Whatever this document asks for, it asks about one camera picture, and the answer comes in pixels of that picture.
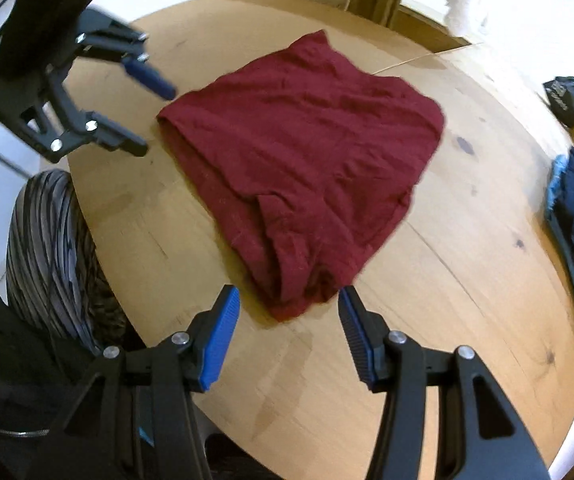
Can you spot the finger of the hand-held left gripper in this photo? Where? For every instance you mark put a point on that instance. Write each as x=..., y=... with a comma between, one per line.
x=152, y=80
x=117, y=137

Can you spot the black jacket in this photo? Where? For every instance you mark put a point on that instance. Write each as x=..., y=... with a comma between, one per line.
x=7, y=370

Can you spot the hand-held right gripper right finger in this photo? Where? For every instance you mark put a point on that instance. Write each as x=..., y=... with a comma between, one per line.
x=354, y=330

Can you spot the dark red garment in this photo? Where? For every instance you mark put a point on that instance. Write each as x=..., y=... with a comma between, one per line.
x=307, y=160

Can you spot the person's left leg striped pants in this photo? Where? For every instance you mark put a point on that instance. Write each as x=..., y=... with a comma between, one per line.
x=47, y=240

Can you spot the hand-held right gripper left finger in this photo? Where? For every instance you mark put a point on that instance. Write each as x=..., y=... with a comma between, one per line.
x=219, y=340

